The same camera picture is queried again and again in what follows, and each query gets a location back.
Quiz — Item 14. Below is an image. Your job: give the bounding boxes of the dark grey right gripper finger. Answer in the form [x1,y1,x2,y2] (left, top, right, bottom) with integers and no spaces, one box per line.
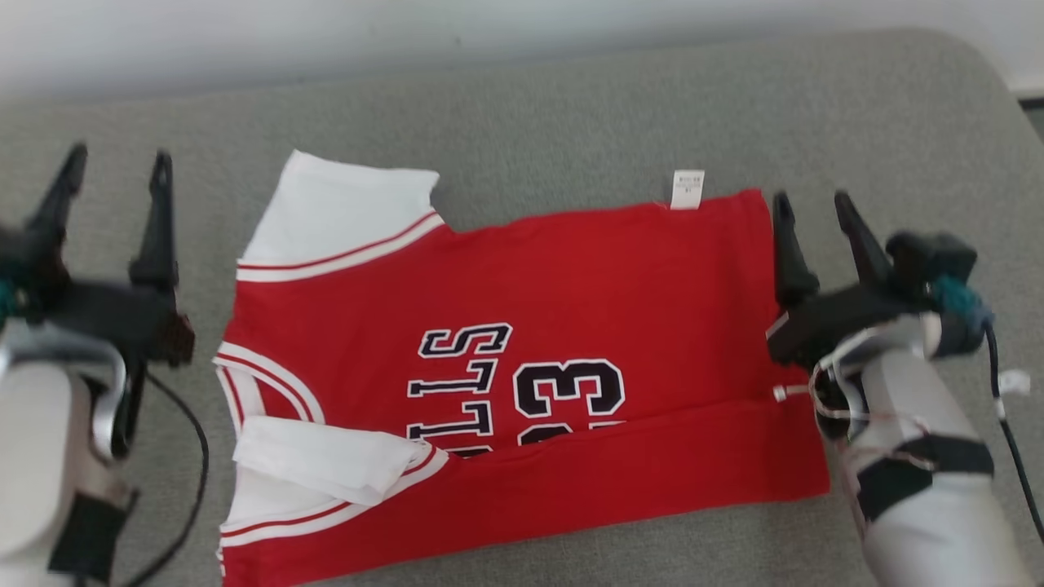
[834,190,894,289]
[771,192,820,309]

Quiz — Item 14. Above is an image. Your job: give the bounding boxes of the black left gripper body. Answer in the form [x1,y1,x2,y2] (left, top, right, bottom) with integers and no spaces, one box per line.
[0,228,195,368]

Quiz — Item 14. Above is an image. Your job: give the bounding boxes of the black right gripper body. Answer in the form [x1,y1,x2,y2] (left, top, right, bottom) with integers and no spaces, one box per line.
[767,276,993,369]

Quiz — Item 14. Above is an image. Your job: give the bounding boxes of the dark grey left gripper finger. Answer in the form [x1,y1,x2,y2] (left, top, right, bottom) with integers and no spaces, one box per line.
[129,151,179,289]
[24,143,89,255]

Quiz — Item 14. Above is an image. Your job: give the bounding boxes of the red basketball jersey white sleeves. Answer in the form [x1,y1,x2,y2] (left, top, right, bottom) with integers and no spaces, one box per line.
[214,149,831,587]

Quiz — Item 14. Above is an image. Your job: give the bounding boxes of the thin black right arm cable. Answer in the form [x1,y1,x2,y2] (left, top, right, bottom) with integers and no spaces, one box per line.
[983,322,1044,543]

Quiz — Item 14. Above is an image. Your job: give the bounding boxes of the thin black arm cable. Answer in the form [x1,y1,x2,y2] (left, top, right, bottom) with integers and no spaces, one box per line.
[983,322,1044,543]
[122,371,210,587]

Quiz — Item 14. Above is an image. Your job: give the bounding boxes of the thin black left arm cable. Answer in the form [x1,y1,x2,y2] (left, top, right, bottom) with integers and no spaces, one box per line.
[122,371,210,587]

